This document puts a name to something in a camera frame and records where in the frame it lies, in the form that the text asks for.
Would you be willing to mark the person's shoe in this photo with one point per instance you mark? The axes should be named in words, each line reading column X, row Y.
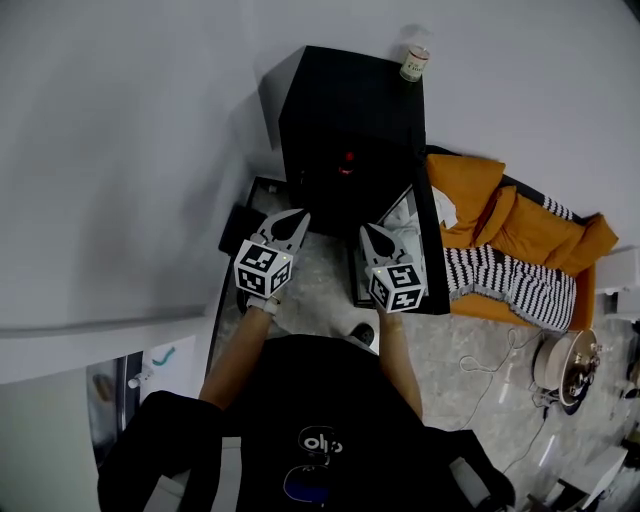
column 364, row 334

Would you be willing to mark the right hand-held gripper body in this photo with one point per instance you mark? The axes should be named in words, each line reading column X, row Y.
column 397, row 287

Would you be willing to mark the white cabinet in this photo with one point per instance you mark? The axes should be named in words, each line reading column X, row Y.
column 617, row 270

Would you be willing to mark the black white striped blanket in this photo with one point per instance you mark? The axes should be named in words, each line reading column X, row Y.
column 520, row 285

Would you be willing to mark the person's black shirt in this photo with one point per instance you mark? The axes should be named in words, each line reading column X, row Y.
column 310, row 400

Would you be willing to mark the round white side table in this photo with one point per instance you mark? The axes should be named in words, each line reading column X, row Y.
column 547, row 365

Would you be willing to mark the low white furniture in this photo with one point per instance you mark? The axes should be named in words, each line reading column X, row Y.
column 595, row 480

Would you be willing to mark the round tray with ornaments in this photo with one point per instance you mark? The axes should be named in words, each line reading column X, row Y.
column 580, row 370

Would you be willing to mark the glass drink bottle white label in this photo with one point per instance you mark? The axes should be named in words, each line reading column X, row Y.
column 414, row 64

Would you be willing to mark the white door knob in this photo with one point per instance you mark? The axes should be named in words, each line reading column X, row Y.
column 137, row 380

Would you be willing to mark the large orange cushion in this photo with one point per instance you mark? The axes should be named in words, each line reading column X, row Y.
column 460, row 185

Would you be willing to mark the long orange cushion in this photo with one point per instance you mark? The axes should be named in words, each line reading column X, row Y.
column 530, row 225

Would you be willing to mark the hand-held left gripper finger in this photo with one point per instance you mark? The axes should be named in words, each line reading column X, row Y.
column 267, row 227
column 299, row 235

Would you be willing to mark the black fridge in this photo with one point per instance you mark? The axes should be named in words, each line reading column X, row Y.
column 350, row 110

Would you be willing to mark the person's left forearm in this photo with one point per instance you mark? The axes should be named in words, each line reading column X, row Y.
column 235, row 360

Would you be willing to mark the small orange cushion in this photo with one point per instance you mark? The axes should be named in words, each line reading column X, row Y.
column 592, row 240

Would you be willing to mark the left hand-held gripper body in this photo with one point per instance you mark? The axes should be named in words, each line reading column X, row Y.
column 260, row 272

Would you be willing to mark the white crumpled cloth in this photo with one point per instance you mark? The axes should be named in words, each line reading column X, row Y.
column 445, row 207

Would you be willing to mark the person's right forearm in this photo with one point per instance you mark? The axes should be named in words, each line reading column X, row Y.
column 395, row 360

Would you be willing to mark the orange sofa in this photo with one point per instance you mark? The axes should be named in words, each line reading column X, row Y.
column 585, row 300

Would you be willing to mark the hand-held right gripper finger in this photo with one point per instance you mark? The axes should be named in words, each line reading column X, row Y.
column 366, row 247
column 392, row 242

